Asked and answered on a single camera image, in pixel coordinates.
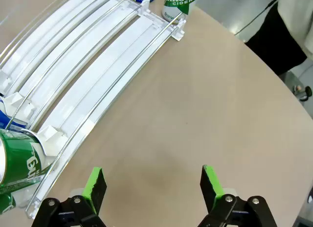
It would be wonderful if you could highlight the person in white sweatshirt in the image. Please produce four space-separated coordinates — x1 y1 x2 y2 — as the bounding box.
244 0 313 76

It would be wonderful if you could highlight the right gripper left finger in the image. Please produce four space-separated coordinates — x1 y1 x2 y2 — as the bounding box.
31 166 108 227

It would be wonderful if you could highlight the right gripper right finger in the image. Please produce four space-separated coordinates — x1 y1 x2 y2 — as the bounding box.
197 164 278 227

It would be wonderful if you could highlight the green Chilsung cider can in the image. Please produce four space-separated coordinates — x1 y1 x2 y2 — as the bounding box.
161 0 201 20
0 128 49 188
0 192 17 216

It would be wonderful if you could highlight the thin black floor cable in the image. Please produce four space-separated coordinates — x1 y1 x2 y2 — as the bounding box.
234 0 284 36

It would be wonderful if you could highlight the black chair caster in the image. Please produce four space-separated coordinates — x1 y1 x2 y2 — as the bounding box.
294 85 313 102

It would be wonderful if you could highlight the white can dispenser rack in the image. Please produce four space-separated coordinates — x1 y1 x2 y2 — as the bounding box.
0 0 187 219

